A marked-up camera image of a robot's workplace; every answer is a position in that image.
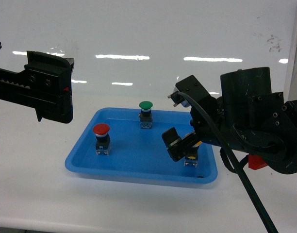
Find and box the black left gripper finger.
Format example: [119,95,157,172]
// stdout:
[0,51,74,124]

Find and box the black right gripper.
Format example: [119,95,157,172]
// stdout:
[162,96,244,162]

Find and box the yellow mushroom push button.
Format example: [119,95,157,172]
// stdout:
[184,141,202,167]

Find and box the red mushroom push button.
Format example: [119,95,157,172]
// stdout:
[93,123,111,155]

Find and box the blue plastic tray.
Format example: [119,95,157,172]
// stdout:
[65,108,218,186]

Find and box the green mushroom push button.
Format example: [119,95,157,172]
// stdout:
[139,100,153,129]

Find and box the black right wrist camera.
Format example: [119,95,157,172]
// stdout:
[167,75,215,108]

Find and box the black right camera cable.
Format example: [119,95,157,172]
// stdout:
[177,91,279,233]

